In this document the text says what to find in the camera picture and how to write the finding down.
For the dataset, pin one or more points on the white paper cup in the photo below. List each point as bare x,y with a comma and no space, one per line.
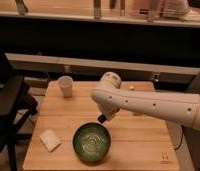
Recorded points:
65,84

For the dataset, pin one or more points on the black eraser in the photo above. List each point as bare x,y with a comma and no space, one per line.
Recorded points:
102,119

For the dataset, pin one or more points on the black chair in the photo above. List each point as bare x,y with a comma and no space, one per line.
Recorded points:
16,105

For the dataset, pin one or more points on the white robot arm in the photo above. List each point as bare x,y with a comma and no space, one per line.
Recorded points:
181,108

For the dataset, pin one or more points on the green bowl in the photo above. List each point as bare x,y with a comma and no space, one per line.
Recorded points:
91,142

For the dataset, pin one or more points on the grey shelf rail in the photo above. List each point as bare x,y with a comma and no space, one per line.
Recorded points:
127,70

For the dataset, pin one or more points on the white sponge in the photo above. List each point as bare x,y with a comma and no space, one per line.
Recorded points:
50,140

